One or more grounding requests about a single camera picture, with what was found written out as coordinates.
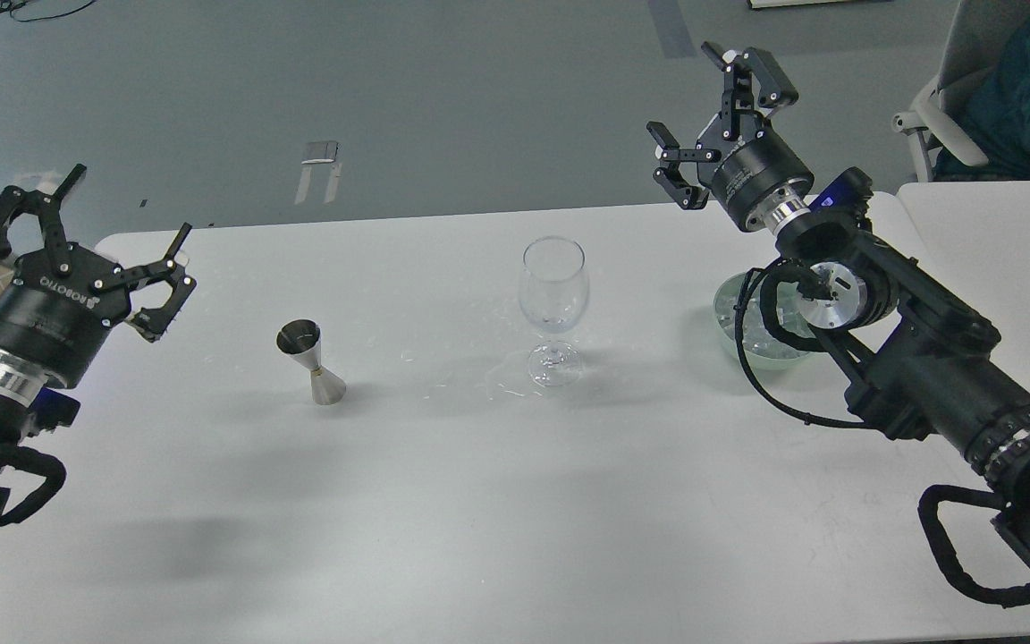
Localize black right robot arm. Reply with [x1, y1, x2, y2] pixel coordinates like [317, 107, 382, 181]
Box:
[647, 41, 1030, 608]

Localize steel double jigger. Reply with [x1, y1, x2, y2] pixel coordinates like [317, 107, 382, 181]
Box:
[275, 319, 347, 406]

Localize clear ice cubes pile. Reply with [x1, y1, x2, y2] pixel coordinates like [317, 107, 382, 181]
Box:
[717, 278, 815, 359]

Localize black floor cables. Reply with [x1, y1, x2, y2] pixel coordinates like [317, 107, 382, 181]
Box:
[0, 0, 97, 37]

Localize clear wine glass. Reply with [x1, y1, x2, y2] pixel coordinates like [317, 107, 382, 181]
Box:
[519, 235, 590, 387]

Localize white office chair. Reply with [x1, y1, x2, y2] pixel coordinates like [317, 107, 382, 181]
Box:
[891, 1, 1030, 182]

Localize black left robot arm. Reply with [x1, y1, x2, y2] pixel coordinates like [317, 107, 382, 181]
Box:
[0, 164, 197, 529]

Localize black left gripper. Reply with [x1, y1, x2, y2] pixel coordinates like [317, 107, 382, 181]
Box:
[0, 165, 197, 389]

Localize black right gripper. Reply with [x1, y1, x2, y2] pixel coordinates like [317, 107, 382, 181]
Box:
[646, 41, 815, 233]

